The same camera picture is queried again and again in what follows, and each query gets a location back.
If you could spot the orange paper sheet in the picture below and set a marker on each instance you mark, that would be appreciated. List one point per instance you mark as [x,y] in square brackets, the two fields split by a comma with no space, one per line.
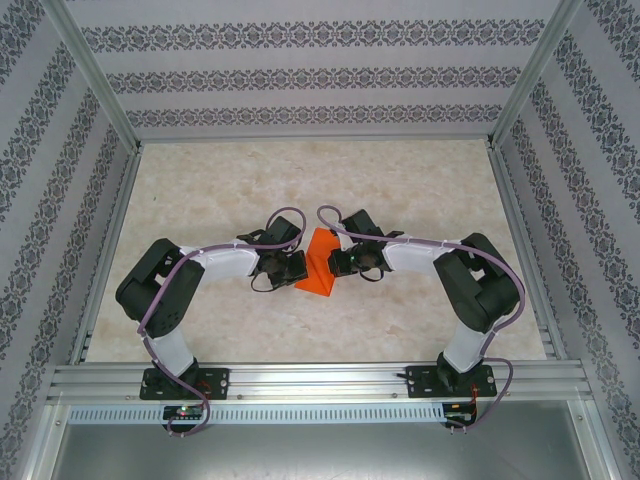
[315,280]

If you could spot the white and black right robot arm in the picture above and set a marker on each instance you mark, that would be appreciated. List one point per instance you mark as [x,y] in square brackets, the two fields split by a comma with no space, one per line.
[415,257]

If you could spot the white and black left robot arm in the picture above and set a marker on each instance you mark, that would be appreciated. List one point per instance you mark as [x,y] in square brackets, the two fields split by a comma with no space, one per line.
[225,262]

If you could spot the grey sheet metal panel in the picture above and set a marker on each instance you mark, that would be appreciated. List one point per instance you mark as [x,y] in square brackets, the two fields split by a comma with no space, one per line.
[320,455]

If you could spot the aluminium mounting rail beam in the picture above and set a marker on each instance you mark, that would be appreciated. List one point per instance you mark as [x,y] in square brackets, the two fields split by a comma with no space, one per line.
[310,382]

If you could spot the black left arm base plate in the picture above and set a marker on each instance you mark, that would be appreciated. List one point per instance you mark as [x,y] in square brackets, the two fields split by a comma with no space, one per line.
[217,382]

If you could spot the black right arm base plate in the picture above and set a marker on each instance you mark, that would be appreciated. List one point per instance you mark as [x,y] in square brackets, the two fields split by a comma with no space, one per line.
[420,382]

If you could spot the aluminium table side rail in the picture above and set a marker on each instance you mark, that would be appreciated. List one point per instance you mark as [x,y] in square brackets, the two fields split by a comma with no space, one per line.
[117,220]
[517,220]

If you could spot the aluminium frame post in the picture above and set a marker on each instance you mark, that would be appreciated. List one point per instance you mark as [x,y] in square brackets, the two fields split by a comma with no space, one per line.
[90,65]
[537,65]

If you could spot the aluminium frame leg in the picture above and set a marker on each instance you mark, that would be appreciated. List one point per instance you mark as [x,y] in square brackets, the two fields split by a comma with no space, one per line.
[592,435]
[50,435]

